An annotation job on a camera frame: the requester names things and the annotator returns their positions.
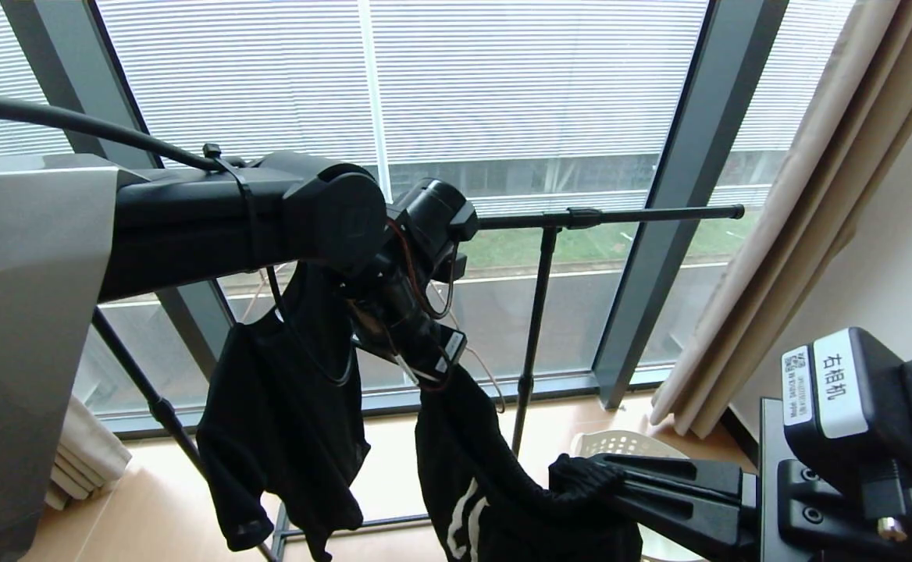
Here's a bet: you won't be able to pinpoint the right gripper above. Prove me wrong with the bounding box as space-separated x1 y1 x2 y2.
590 398 786 562

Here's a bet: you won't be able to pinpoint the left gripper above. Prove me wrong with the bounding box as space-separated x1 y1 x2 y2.
351 277 468 383

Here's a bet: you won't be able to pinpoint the black drawstring shorts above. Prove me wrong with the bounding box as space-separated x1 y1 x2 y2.
415 367 644 562

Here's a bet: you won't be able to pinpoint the black garment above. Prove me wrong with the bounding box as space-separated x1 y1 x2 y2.
196 258 371 562

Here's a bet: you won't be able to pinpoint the white laundry basket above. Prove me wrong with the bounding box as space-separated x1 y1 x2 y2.
569 429 707 562

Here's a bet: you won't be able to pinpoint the black clothes rack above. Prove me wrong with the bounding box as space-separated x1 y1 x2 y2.
93 205 746 562

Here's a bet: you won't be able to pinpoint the window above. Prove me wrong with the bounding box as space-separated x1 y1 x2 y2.
0 0 855 434

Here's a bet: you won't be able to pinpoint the beige curtain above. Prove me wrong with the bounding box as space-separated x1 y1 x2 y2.
46 394 133 512
650 0 912 439

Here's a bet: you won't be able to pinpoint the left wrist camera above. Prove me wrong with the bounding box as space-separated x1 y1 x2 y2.
434 251 469 283

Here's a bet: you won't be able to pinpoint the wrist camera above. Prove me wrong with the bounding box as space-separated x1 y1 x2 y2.
776 326 912 562
434 251 469 283

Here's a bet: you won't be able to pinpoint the black cable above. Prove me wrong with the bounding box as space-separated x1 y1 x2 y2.
267 265 357 388
0 91 226 171

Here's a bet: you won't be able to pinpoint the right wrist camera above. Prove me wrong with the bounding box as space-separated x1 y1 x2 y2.
776 326 912 562

